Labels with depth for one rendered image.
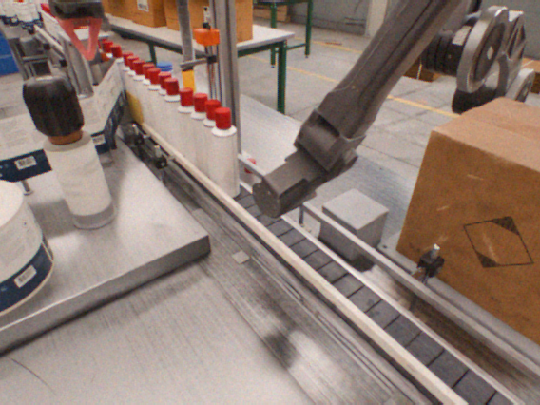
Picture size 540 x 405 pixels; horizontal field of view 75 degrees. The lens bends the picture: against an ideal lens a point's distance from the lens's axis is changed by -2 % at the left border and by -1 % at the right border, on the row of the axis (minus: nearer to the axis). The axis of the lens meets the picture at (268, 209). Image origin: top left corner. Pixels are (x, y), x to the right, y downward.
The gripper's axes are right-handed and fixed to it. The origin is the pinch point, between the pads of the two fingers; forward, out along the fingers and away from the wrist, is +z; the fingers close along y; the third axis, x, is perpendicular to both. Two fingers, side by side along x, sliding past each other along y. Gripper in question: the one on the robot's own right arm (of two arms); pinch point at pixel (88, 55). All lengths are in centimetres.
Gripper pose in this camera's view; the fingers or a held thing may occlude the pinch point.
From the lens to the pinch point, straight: 80.0
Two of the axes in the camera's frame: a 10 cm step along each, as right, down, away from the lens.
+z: -0.1, 8.0, 6.0
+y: 6.3, 4.8, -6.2
